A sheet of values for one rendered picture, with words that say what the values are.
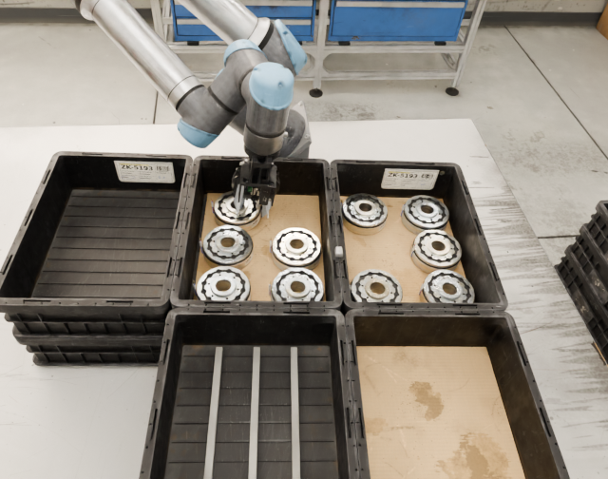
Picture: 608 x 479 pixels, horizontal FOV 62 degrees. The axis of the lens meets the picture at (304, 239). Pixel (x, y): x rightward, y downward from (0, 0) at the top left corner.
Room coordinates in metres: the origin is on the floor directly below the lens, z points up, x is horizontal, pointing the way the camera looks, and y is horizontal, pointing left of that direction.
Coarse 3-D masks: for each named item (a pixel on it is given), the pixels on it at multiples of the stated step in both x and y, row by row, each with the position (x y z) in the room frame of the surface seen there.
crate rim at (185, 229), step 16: (208, 160) 0.85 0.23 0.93; (224, 160) 0.86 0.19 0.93; (240, 160) 0.86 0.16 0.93; (288, 160) 0.88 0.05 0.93; (304, 160) 0.88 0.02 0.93; (320, 160) 0.89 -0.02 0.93; (192, 176) 0.79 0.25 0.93; (192, 192) 0.75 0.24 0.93; (192, 208) 0.70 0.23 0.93; (336, 240) 0.65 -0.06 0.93; (176, 272) 0.54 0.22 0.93; (336, 272) 0.57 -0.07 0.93; (176, 288) 0.51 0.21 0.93; (336, 288) 0.54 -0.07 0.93; (176, 304) 0.47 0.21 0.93; (192, 304) 0.48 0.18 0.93; (208, 304) 0.48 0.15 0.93; (224, 304) 0.48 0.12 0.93; (240, 304) 0.49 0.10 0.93; (256, 304) 0.49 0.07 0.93; (272, 304) 0.49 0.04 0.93; (288, 304) 0.49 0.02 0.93; (304, 304) 0.50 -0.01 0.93; (320, 304) 0.50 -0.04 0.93; (336, 304) 0.50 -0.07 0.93
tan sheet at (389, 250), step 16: (400, 208) 0.86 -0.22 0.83; (400, 224) 0.81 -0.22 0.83; (448, 224) 0.82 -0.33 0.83; (352, 240) 0.74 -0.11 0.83; (368, 240) 0.75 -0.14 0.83; (384, 240) 0.75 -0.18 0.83; (400, 240) 0.76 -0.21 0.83; (352, 256) 0.70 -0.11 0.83; (368, 256) 0.70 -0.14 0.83; (384, 256) 0.71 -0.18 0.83; (400, 256) 0.71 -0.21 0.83; (352, 272) 0.66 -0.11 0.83; (400, 272) 0.67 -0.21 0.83; (416, 272) 0.67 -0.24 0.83; (464, 272) 0.69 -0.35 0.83; (416, 288) 0.63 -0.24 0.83
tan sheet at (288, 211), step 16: (208, 208) 0.80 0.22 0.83; (272, 208) 0.82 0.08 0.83; (288, 208) 0.82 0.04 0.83; (304, 208) 0.83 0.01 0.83; (208, 224) 0.75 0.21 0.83; (272, 224) 0.77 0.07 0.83; (288, 224) 0.77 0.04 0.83; (304, 224) 0.78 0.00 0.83; (256, 240) 0.72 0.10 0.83; (272, 240) 0.72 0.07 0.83; (320, 240) 0.74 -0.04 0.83; (256, 256) 0.68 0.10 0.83; (320, 256) 0.69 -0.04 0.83; (256, 272) 0.63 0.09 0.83; (272, 272) 0.64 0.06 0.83; (320, 272) 0.65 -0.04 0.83; (256, 288) 0.59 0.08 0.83
